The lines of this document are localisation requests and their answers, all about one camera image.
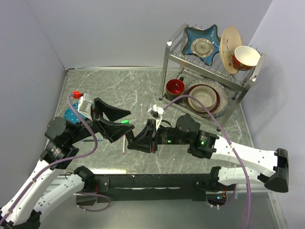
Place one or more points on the blue speckled plate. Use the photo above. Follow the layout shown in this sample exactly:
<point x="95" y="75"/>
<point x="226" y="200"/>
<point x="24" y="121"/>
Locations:
<point x="223" y="98"/>

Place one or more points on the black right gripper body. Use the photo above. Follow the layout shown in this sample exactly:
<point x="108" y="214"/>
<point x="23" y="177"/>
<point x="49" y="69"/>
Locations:
<point x="154" y="135"/>

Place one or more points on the steel dish rack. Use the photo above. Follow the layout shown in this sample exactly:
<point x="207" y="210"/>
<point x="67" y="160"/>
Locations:
<point x="191" y="68"/>

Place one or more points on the blue ballpoint pen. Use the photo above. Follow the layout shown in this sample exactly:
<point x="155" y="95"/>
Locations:
<point x="91" y="140"/>

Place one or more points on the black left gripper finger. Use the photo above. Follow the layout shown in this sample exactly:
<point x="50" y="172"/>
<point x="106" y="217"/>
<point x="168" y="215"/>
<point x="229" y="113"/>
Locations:
<point x="113" y="131"/>
<point x="112" y="113"/>

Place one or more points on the teal polka dot plate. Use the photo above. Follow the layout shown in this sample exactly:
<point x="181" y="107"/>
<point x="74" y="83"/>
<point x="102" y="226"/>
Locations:
<point x="71" y="116"/>

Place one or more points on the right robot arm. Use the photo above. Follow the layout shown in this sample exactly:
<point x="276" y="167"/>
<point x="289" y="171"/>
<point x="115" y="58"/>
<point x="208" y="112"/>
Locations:
<point x="255" y="166"/>

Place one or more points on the cream floral plate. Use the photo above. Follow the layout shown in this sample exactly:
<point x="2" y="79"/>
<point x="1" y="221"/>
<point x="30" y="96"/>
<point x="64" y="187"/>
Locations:
<point x="230" y="40"/>

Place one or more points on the green pen cap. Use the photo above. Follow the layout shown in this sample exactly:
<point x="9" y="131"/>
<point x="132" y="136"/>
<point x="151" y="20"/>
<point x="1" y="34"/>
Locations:
<point x="125" y="122"/>

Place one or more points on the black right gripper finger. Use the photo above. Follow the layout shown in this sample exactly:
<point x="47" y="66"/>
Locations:
<point x="140" y="145"/>
<point x="147" y="132"/>

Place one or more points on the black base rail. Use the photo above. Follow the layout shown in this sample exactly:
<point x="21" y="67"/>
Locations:
<point x="139" y="187"/>

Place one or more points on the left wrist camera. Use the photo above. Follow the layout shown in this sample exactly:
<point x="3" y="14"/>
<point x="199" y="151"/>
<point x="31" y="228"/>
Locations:
<point x="84" y="104"/>

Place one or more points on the beige bowl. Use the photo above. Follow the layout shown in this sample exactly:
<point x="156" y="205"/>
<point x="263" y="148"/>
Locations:
<point x="202" y="96"/>

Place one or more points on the blue star shaped dish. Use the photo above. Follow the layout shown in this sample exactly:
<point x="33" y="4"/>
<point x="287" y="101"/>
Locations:
<point x="204" y="44"/>

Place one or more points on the black floral mug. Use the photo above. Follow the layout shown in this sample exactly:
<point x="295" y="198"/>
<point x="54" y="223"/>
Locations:
<point x="175" y="88"/>

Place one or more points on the red white bowl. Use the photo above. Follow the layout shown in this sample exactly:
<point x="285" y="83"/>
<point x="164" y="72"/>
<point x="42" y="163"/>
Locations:
<point x="245" y="58"/>

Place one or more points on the dark red plate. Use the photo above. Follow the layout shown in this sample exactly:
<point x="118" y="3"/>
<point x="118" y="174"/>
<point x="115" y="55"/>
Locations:
<point x="215" y="100"/>

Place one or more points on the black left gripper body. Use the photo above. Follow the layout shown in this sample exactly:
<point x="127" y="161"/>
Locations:
<point x="96" y="117"/>

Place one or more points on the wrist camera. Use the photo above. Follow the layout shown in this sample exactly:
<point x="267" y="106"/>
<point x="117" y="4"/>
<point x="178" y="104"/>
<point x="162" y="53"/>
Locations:
<point x="84" y="104"/>
<point x="156" y="112"/>

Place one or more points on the white pink acrylic marker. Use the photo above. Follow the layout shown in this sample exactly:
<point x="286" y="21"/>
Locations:
<point x="124" y="145"/>

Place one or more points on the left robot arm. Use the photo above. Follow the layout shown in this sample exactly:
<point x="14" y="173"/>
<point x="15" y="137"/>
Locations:
<point x="67" y="141"/>

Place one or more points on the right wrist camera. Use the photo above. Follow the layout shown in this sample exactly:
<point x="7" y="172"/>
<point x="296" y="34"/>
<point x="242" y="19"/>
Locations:
<point x="156" y="112"/>

